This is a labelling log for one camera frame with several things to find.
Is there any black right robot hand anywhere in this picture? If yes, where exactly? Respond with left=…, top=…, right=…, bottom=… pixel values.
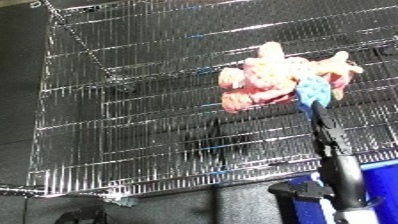
left=305, top=99, right=370, bottom=212

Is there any pink soft toy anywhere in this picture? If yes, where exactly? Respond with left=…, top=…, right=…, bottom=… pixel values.
left=216, top=41, right=367, bottom=115

